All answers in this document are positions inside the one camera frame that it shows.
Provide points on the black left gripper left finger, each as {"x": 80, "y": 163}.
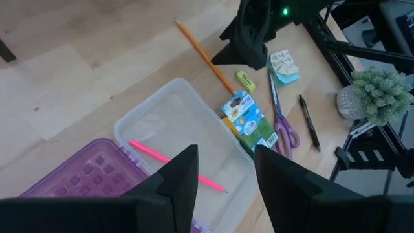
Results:
{"x": 97, "y": 217}

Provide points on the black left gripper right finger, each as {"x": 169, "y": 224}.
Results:
{"x": 323, "y": 213}

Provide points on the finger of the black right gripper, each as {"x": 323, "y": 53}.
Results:
{"x": 259, "y": 56}
{"x": 236, "y": 55}

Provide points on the teal sticky note pad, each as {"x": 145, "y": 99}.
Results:
{"x": 284, "y": 64}

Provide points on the yellow eraser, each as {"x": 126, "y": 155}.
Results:
{"x": 246, "y": 81}

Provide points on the orange pencil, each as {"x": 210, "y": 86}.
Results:
{"x": 203, "y": 55}

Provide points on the crayon box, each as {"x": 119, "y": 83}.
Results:
{"x": 249, "y": 123}

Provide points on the pink pencil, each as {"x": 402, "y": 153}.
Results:
{"x": 145, "y": 149}

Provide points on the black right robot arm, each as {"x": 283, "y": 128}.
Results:
{"x": 300, "y": 9}

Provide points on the black pen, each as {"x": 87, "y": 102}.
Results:
{"x": 309, "y": 123}

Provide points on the clear pencil case purple lid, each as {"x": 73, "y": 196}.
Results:
{"x": 181, "y": 123}

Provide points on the silver aluminium bar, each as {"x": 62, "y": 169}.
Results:
{"x": 362, "y": 128}

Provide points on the green potted plant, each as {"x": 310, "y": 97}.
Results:
{"x": 381, "y": 94}

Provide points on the black metal table frame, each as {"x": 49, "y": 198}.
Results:
{"x": 362, "y": 51}

